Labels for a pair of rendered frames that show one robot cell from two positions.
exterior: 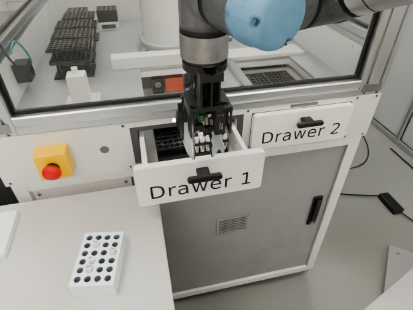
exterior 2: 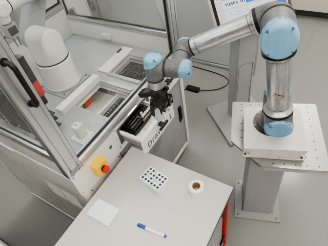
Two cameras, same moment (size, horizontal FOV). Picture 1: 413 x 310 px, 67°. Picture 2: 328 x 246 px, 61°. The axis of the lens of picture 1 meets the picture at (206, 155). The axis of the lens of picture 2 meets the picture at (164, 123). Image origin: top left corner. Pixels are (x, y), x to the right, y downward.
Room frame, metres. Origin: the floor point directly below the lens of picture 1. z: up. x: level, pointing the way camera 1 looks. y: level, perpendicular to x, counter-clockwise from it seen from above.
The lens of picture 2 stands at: (-0.28, 0.60, 1.94)
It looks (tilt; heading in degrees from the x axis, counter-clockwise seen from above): 47 degrees down; 322
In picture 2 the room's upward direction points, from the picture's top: 11 degrees counter-clockwise
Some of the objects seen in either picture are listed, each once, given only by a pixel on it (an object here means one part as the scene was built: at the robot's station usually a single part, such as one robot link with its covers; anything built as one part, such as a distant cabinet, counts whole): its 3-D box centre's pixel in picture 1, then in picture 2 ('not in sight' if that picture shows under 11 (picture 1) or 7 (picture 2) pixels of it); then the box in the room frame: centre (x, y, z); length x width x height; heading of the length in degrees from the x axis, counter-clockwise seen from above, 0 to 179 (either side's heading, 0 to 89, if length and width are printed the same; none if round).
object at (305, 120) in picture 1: (308, 121); (168, 80); (0.71, -0.27, 0.91); 0.07 x 0.04 x 0.01; 103
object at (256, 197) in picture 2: not in sight; (262, 171); (0.10, -0.38, 0.38); 0.30 x 0.30 x 0.76; 32
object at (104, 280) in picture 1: (99, 262); (154, 179); (0.37, 0.22, 0.78); 0.12 x 0.08 x 0.04; 3
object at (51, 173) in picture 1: (51, 171); (105, 169); (0.54, 0.35, 0.88); 0.04 x 0.03 x 0.04; 103
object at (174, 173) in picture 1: (201, 177); (158, 127); (0.52, 0.01, 0.87); 0.29 x 0.02 x 0.11; 103
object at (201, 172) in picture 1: (203, 174); (161, 124); (0.50, 0.01, 0.91); 0.07 x 0.04 x 0.01; 103
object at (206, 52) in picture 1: (206, 45); (156, 81); (0.48, 0.00, 1.18); 0.08 x 0.08 x 0.05
